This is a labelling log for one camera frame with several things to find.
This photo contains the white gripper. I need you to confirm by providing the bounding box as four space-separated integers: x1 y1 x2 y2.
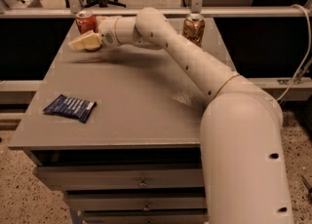
68 16 121 51

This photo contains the red coke can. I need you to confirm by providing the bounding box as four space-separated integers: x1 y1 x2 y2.
75 11 98 35

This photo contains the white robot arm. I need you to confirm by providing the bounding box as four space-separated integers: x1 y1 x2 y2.
69 8 294 224

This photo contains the gold soda can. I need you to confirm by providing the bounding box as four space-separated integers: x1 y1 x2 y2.
182 14 205 47

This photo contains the blue snack bag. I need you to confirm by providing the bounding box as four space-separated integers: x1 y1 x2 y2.
43 94 97 123

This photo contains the top grey drawer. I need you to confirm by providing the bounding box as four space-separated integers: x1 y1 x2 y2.
34 164 204 191

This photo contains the grey drawer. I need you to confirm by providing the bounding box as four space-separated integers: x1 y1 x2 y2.
64 191 207 211
34 164 204 191
83 210 208 224

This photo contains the middle grey drawer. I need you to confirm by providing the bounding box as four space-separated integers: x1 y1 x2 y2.
64 191 207 211

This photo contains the bottom grey drawer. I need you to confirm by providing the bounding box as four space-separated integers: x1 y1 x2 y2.
83 210 208 224

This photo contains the white cable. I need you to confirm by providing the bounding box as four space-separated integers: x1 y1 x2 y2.
276 3 312 103

